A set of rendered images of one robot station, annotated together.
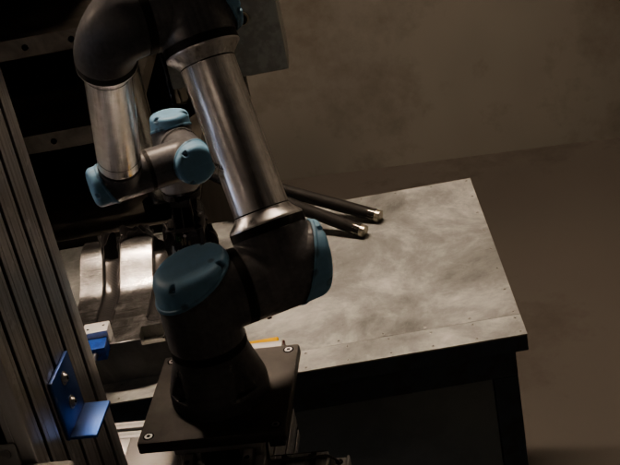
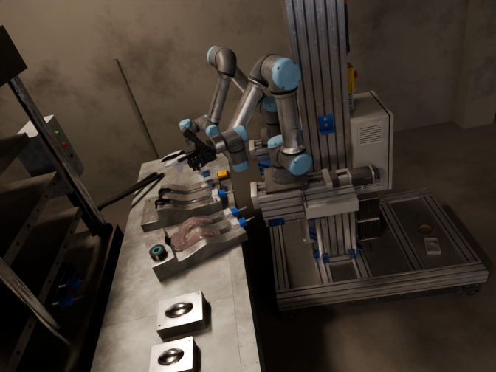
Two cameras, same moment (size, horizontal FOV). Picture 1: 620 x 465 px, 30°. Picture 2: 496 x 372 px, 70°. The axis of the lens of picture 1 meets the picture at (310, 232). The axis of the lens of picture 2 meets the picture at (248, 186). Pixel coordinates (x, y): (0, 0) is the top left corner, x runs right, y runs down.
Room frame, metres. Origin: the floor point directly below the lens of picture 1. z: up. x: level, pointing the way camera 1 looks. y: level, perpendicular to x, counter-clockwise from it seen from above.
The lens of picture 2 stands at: (1.82, 2.19, 2.09)
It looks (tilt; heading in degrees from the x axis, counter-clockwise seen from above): 35 degrees down; 268
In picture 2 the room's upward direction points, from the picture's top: 15 degrees counter-clockwise
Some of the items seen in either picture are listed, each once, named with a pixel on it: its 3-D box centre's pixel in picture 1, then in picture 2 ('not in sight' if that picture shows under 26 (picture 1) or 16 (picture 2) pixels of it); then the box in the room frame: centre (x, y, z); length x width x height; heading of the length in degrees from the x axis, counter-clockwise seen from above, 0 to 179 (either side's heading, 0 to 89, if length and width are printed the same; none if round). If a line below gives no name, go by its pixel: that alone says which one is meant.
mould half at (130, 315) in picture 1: (143, 285); (181, 201); (2.18, 0.37, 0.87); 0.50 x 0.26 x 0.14; 176
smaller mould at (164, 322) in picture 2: not in sight; (181, 314); (2.21, 1.18, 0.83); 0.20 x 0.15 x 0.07; 176
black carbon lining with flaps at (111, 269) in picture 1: (132, 270); (181, 195); (2.16, 0.38, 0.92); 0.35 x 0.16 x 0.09; 176
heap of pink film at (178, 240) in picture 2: not in sight; (193, 231); (2.11, 0.73, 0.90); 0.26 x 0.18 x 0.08; 14
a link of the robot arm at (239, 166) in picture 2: not in sight; (237, 156); (1.78, 0.85, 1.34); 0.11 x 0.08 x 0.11; 106
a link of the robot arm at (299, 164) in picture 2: not in sight; (288, 119); (1.52, 0.80, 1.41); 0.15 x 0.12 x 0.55; 106
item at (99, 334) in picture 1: (96, 351); (223, 193); (1.91, 0.45, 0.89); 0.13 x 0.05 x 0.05; 176
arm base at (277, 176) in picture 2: not in sight; (283, 167); (1.56, 0.67, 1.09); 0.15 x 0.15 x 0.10
